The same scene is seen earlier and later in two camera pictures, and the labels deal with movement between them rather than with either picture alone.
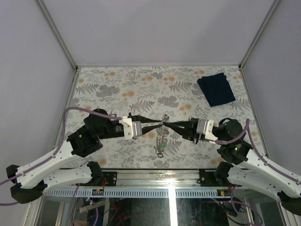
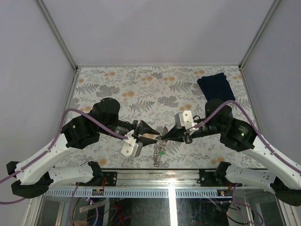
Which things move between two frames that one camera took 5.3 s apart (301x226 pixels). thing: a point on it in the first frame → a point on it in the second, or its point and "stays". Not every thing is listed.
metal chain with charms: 162,133 → 158,147
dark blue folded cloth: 217,89 stays
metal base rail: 160,178 stays
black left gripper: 143,119 → 143,128
